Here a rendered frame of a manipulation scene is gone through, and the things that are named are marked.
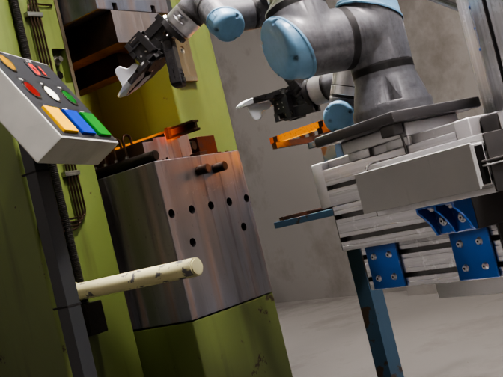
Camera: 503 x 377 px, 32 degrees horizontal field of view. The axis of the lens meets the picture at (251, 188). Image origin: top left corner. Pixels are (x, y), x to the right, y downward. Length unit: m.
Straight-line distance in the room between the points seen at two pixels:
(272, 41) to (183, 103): 1.32
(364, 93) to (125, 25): 1.11
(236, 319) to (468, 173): 1.37
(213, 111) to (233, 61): 4.17
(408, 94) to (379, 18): 0.15
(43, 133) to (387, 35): 0.76
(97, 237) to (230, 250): 0.39
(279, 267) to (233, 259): 4.52
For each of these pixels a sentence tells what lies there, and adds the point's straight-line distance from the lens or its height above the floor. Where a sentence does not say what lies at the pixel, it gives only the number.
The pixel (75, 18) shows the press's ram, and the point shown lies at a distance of 2.61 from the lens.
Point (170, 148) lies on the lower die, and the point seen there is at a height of 0.95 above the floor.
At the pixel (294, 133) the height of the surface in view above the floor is 0.93.
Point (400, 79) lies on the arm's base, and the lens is 1.63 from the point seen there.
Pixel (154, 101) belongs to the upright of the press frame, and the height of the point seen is 1.15.
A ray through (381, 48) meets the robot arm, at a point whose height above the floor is 0.94.
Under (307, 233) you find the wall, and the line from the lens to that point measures 6.73.
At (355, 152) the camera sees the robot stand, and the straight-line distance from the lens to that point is 1.69.
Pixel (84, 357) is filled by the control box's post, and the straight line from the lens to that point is 2.11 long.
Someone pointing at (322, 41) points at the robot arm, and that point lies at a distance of 1.59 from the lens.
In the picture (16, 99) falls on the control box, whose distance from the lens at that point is 1.97.
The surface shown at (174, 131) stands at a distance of 2.58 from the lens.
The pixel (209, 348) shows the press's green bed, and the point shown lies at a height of 0.38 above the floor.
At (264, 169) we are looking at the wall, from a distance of 7.02.
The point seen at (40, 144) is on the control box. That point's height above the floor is 0.96.
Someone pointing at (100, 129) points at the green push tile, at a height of 0.99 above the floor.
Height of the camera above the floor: 0.69
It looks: 2 degrees up
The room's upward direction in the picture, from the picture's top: 14 degrees counter-clockwise
